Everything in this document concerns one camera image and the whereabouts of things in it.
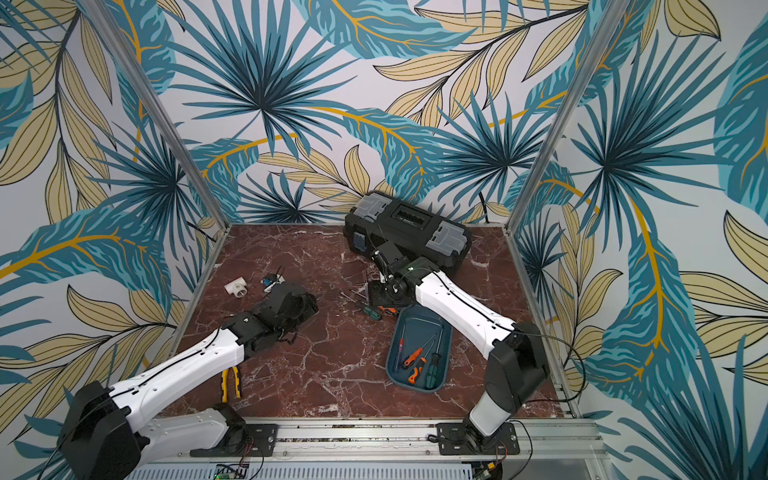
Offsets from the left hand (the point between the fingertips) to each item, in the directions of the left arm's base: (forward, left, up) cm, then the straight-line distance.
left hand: (311, 305), depth 82 cm
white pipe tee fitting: (+12, +28, -11) cm, 32 cm away
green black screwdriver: (-14, -34, -11) cm, 38 cm away
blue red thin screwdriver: (-6, -25, -12) cm, 29 cm away
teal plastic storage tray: (+1, -32, -12) cm, 34 cm away
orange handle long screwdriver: (-12, -30, -12) cm, 35 cm away
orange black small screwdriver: (-8, -30, -12) cm, 33 cm away
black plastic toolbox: (+32, -17, +3) cm, 36 cm away
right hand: (+2, -18, +1) cm, 18 cm away
